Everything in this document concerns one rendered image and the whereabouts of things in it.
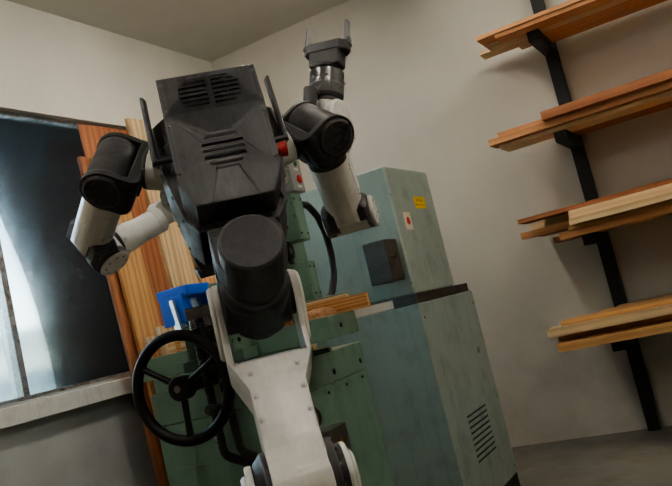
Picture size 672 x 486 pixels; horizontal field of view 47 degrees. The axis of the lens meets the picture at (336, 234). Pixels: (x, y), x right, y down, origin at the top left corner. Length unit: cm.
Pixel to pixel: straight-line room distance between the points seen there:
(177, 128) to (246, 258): 34
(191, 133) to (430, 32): 317
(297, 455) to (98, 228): 72
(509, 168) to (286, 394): 305
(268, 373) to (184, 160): 42
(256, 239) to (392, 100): 332
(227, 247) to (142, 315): 252
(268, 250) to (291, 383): 26
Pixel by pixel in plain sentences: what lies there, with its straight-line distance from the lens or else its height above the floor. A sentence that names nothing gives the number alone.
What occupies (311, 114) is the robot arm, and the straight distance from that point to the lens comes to 170.
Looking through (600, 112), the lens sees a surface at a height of 152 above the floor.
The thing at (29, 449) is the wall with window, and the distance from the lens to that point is 350.
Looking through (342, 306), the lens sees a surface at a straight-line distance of 216.
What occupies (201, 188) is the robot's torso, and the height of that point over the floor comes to 118.
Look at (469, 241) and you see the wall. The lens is 437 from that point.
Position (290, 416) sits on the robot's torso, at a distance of 141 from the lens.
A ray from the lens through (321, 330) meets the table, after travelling 202.
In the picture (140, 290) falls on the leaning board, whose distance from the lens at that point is 386.
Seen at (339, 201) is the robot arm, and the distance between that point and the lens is 179.
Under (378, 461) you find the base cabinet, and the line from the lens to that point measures 254.
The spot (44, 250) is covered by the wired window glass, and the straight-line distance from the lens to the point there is 382.
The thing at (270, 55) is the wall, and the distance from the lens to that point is 502.
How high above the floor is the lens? 89
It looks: 6 degrees up
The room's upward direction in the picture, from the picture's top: 13 degrees counter-clockwise
